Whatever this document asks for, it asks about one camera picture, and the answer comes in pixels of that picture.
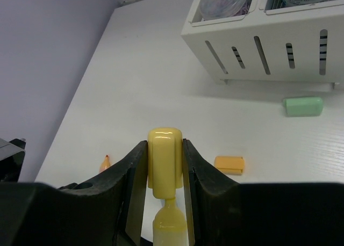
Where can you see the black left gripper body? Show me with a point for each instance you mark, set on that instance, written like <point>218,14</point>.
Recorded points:
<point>12,158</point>

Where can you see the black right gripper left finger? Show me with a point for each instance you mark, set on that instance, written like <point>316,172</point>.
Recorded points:
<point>106,209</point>

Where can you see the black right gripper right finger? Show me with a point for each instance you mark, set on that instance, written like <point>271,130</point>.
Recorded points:
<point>221,211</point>

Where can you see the yellow marker cap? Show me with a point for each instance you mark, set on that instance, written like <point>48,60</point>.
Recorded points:
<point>165,162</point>

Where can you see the clear jar of paperclips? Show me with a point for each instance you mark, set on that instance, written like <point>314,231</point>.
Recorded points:
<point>216,9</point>

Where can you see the orange marker cap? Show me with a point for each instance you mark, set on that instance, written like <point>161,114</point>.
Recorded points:
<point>231,165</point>

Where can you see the green marker cap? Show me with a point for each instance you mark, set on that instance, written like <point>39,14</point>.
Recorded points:
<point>303,106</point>

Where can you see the white slotted organizer box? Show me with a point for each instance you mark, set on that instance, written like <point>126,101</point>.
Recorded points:
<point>271,43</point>

